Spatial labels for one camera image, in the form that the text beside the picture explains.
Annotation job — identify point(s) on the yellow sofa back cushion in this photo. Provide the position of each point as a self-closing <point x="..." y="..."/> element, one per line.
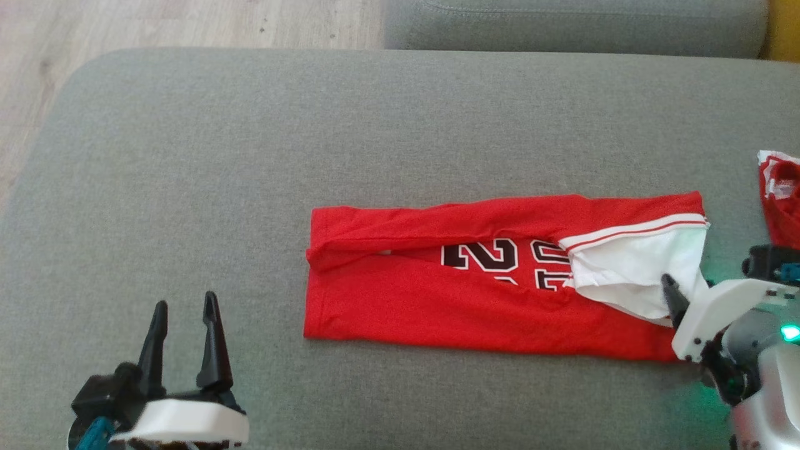
<point x="784" y="28"/>

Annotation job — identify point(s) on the red garment white trim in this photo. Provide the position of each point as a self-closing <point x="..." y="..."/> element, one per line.
<point x="784" y="219"/>

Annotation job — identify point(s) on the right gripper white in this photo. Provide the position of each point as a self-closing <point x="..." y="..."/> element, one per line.
<point x="712" y="312"/>

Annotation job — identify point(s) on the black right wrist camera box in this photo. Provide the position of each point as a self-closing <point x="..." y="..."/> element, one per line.
<point x="765" y="262"/>

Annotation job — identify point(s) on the grey fabric sofa chaise seat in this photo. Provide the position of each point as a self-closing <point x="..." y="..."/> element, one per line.
<point x="187" y="187"/>

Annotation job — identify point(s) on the grey sofa seat cushion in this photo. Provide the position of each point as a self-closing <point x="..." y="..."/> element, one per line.
<point x="562" y="25"/>

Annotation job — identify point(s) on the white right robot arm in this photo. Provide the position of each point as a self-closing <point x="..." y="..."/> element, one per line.
<point x="765" y="381"/>

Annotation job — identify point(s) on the red basketball jersey white lining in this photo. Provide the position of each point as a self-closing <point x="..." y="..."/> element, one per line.
<point x="406" y="306"/>

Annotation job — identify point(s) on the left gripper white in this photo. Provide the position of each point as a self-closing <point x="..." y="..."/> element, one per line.
<point x="187" y="425"/>

